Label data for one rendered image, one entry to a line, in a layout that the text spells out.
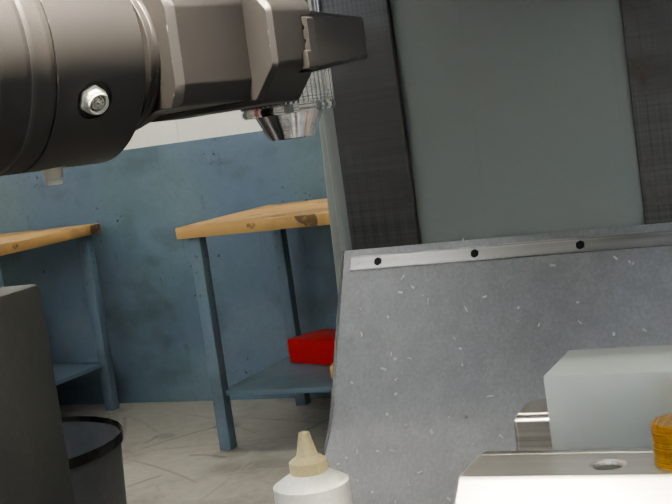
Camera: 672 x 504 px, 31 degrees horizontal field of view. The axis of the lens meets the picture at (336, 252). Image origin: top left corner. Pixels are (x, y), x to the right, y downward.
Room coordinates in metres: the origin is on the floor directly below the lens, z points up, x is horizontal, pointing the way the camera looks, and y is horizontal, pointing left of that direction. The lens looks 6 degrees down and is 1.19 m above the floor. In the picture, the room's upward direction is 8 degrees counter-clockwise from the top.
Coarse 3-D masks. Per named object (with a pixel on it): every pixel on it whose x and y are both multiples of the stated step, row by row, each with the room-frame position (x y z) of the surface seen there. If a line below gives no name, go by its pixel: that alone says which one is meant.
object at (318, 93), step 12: (312, 0) 0.60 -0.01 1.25; (312, 72) 0.59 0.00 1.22; (324, 72) 0.60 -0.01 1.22; (312, 84) 0.59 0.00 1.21; (324, 84) 0.60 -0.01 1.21; (300, 96) 0.59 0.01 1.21; (312, 96) 0.59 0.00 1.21; (324, 96) 0.60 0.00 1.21; (252, 108) 0.59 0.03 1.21; (264, 108) 0.59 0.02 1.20; (276, 108) 0.59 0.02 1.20; (288, 108) 0.59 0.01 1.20; (300, 108) 0.59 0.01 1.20; (312, 108) 0.59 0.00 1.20; (324, 108) 0.60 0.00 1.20
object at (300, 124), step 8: (296, 112) 0.59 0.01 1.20; (304, 112) 0.60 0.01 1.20; (312, 112) 0.60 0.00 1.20; (320, 112) 0.61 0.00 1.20; (256, 120) 0.61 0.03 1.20; (264, 120) 0.60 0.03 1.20; (272, 120) 0.60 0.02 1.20; (280, 120) 0.60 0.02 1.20; (288, 120) 0.60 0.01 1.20; (296, 120) 0.60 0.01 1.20; (304, 120) 0.60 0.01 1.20; (312, 120) 0.60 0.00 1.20; (264, 128) 0.60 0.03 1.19; (272, 128) 0.60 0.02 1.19; (280, 128) 0.60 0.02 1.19; (288, 128) 0.60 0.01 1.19; (296, 128) 0.60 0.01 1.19; (304, 128) 0.60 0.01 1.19; (312, 128) 0.60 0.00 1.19; (272, 136) 0.60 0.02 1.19; (280, 136) 0.60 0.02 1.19; (288, 136) 0.60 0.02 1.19; (296, 136) 0.60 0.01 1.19; (304, 136) 0.60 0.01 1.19
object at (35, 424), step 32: (0, 288) 0.81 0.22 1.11; (32, 288) 0.81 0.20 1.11; (0, 320) 0.77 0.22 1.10; (32, 320) 0.80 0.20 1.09; (0, 352) 0.76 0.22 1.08; (32, 352) 0.79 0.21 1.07; (0, 384) 0.76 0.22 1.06; (32, 384) 0.79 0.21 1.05; (0, 416) 0.75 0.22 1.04; (32, 416) 0.78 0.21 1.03; (0, 448) 0.75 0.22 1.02; (32, 448) 0.78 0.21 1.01; (64, 448) 0.81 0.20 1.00; (0, 480) 0.74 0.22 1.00; (32, 480) 0.77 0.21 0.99; (64, 480) 0.81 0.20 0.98
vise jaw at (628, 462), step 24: (480, 456) 0.53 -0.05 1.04; (504, 456) 0.53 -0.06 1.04; (528, 456) 0.52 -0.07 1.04; (552, 456) 0.52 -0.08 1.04; (576, 456) 0.51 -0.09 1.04; (600, 456) 0.51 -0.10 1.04; (624, 456) 0.50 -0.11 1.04; (648, 456) 0.50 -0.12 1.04; (480, 480) 0.50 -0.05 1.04; (504, 480) 0.50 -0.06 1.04; (528, 480) 0.50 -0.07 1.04; (552, 480) 0.49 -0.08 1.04; (576, 480) 0.49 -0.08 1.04; (600, 480) 0.48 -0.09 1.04; (624, 480) 0.48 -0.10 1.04; (648, 480) 0.47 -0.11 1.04
